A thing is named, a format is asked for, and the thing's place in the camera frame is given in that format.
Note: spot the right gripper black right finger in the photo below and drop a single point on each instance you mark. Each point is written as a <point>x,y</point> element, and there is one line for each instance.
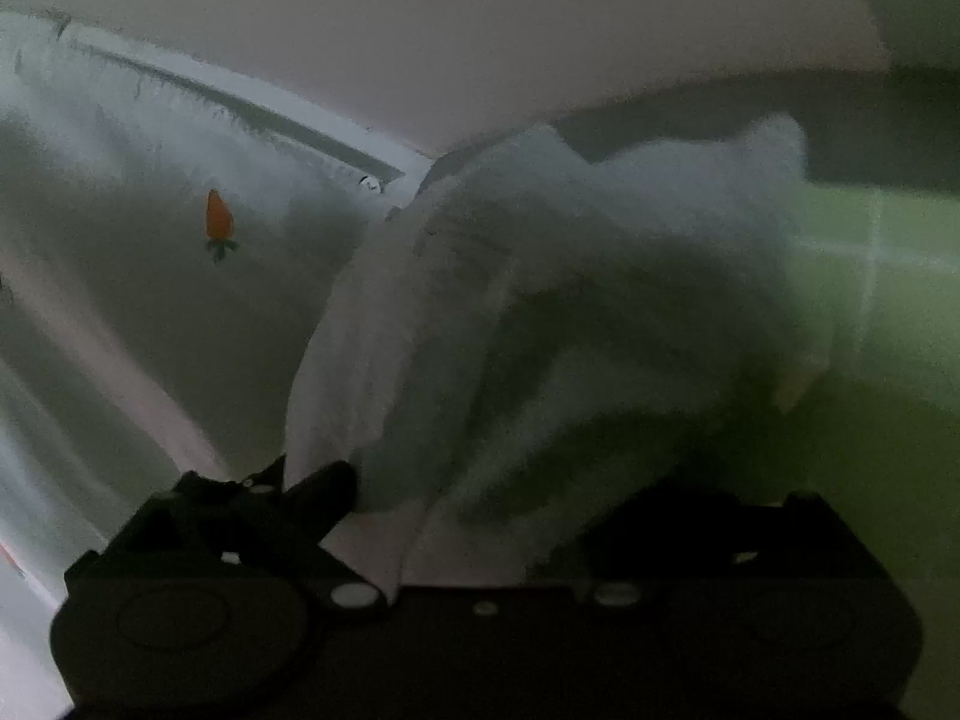
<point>687,531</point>

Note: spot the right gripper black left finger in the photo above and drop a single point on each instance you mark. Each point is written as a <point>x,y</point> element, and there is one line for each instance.
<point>257,525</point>

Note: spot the green grid cutting mat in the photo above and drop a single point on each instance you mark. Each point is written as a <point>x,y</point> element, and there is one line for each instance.
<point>876,270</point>

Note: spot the beige cloth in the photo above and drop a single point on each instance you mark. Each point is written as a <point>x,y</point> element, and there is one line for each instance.
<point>528,342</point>

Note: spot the light green carrot print sheet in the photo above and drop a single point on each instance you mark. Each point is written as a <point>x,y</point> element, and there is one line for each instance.
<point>169,233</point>

